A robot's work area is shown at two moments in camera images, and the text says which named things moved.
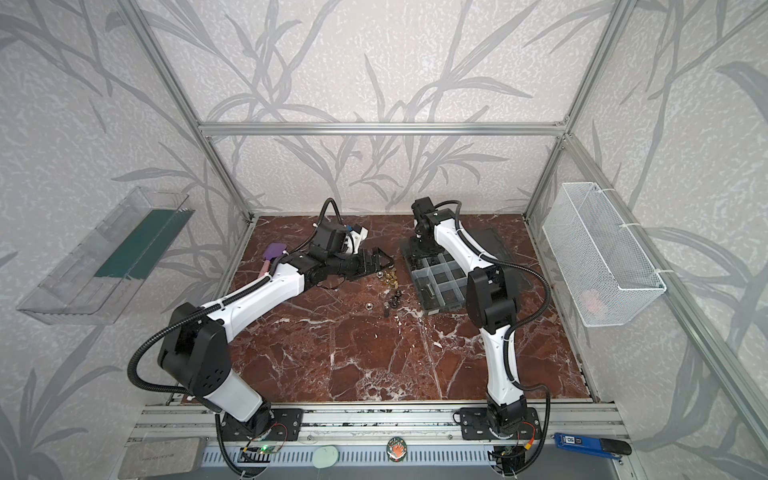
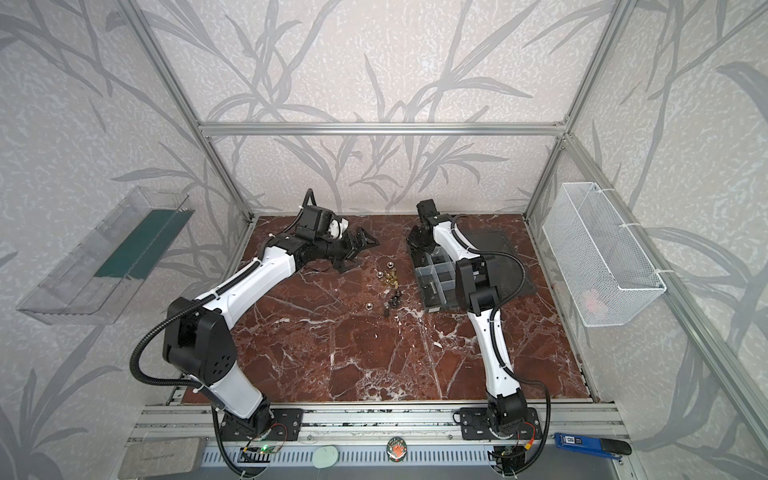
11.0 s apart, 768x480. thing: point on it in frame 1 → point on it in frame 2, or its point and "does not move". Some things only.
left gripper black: (366, 262) → (345, 248)
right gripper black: (422, 241) does not move
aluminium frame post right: (620, 15) does not move
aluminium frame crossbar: (383, 129) does not move
